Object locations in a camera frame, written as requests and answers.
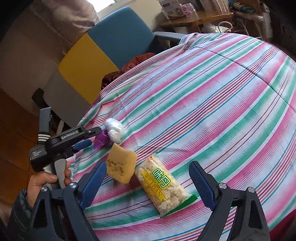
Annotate wedge-shaped yellow sponge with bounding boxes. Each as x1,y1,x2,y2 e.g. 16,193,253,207
106,143,138,184

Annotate pink curtain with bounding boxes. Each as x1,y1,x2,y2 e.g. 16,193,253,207
62,0,97,26

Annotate clear puffed snack packet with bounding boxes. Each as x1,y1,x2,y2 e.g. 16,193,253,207
134,155,198,218

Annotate red-brown crumpled cloth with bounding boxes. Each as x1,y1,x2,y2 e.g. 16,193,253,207
100,53,158,91

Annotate white cardboard box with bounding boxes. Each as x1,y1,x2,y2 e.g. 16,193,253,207
159,0,197,20

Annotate person's left hand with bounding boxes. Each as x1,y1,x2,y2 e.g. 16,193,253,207
27,161,72,204

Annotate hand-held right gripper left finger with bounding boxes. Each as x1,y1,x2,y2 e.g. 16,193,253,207
31,160,108,241

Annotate person's left forearm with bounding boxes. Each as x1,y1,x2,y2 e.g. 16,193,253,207
7,190,35,234

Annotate yellow chair backrest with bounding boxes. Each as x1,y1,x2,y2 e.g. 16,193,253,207
58,34,121,105

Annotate wooden side table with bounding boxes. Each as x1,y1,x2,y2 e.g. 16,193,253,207
159,10,234,33

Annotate cluttered metal rack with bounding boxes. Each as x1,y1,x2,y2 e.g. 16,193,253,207
233,0,273,40

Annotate purple candy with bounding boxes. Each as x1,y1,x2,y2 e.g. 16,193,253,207
94,130,111,149

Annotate red cloth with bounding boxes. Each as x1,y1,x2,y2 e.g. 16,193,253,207
266,204,296,241

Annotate grey chair backrest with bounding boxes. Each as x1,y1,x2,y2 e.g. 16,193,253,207
43,70,93,118

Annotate striped pink green cloth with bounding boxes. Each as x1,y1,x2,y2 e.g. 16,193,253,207
69,32,296,241

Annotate white appliance with cable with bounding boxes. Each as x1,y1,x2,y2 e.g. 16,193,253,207
201,21,234,34

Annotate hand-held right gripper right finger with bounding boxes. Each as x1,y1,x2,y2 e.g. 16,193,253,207
188,161,271,241

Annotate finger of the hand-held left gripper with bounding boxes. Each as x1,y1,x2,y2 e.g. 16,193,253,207
84,127,102,138
72,140,93,152

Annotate blue chair backrest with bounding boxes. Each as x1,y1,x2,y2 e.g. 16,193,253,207
87,6,185,70

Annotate white plastic-wrapped ball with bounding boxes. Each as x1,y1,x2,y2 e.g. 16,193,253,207
104,118,124,143

